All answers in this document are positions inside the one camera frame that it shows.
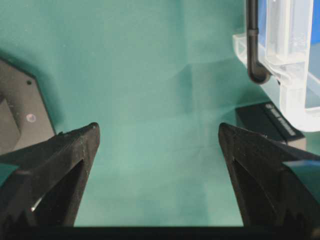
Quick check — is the black camera box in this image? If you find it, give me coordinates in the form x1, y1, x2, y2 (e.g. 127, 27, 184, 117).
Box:
235, 101, 307, 151

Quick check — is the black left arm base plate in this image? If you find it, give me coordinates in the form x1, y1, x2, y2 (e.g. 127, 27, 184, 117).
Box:
0, 59, 56, 155

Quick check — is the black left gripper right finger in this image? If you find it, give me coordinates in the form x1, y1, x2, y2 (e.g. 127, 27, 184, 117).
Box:
218, 122, 320, 228

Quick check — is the blue cloth inside case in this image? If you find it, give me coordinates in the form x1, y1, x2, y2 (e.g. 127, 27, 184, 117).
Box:
258, 0, 320, 77

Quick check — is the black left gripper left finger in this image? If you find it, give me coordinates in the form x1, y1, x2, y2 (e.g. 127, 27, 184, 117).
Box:
0, 122, 100, 228

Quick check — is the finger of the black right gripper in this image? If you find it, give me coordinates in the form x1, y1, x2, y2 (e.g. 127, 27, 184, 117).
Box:
246, 0, 270, 84

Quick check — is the clear plastic storage case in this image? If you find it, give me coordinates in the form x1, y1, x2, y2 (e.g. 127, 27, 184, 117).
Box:
232, 0, 320, 132

